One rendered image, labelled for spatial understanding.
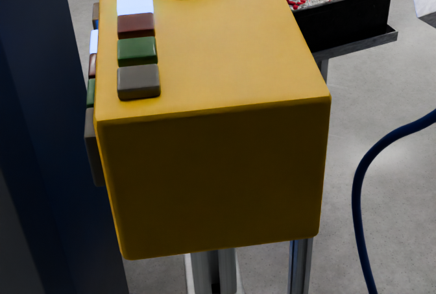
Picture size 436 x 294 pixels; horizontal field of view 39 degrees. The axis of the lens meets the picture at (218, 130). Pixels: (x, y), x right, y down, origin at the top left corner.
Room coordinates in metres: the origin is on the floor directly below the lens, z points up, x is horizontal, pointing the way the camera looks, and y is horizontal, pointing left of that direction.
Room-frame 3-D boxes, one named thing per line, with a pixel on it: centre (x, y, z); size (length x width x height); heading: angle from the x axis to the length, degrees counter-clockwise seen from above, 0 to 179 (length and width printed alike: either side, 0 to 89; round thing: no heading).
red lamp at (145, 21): (0.26, 0.04, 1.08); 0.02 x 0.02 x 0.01; 6
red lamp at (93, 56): (0.26, 0.06, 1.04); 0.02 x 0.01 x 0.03; 6
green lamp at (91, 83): (0.24, 0.06, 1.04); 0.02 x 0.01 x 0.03; 6
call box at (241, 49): (0.28, 0.01, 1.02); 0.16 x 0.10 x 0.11; 6
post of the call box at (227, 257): (0.28, 0.01, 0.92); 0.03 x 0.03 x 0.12; 6
